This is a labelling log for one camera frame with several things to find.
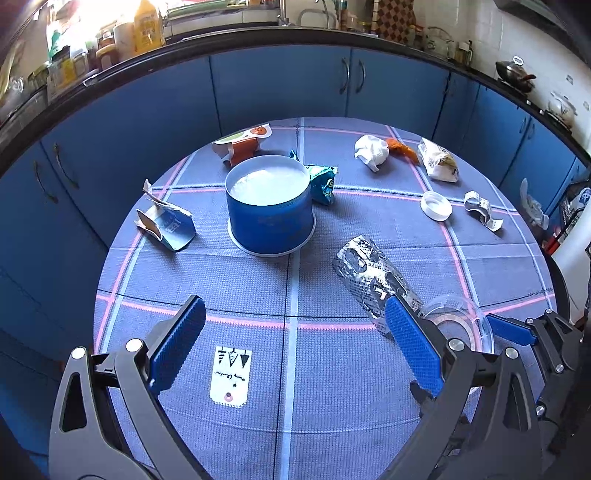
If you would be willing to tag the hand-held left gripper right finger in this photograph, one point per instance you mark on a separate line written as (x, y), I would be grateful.
(413, 341)

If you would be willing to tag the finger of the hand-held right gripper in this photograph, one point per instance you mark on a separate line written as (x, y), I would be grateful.
(508, 328)

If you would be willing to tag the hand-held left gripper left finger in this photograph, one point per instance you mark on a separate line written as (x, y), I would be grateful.
(178, 341)

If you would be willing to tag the clear round plastic lid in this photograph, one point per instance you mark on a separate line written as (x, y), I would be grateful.
(461, 323)

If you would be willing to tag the white paper tag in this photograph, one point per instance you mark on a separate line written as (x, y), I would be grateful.
(228, 376)

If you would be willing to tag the silver printed foil wrapper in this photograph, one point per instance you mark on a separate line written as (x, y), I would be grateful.
(364, 272)

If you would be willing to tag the small silver wrapper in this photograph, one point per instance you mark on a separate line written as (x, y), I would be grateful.
(478, 203)

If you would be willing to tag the teal snack wrapper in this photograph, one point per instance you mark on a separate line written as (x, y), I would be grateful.
(323, 182)

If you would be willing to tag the orange wrapper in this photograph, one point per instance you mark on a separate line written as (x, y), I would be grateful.
(401, 148)

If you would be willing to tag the white refrigerator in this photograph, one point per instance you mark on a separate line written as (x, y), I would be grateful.
(575, 277)

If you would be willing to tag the blue torn carton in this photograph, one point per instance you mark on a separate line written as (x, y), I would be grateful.
(173, 228)

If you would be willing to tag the clear plastic bin bag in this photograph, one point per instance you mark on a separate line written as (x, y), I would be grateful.
(531, 207)

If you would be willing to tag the white jar lid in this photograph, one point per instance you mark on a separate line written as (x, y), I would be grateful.
(436, 206)

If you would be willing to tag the blue round tub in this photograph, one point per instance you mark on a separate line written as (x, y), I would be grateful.
(268, 217)

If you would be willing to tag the clear plastic food bag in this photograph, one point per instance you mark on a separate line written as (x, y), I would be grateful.
(438, 161)

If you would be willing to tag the white crumpled tissue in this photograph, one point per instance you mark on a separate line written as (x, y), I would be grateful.
(371, 150)

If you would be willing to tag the orange torn carton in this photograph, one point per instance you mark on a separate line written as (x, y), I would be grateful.
(242, 146)

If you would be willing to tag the white ceramic pot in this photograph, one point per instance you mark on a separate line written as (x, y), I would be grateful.
(561, 106)

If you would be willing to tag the black wok with lid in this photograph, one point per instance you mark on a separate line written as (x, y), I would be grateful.
(512, 71)

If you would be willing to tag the blue kitchen cabinets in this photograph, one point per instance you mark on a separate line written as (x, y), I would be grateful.
(277, 87)

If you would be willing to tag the pale green kettle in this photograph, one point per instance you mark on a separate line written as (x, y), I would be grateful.
(438, 44)

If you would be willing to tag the yellow plastic bottle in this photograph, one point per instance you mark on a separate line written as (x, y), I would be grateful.
(148, 27)

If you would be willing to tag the black kitchen countertop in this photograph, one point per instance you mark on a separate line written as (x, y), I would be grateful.
(277, 37)

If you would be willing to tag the checkered cutting board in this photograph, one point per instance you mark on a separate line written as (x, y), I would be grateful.
(395, 18)

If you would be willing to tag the metal sink faucet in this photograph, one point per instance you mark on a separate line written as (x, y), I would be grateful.
(318, 16)

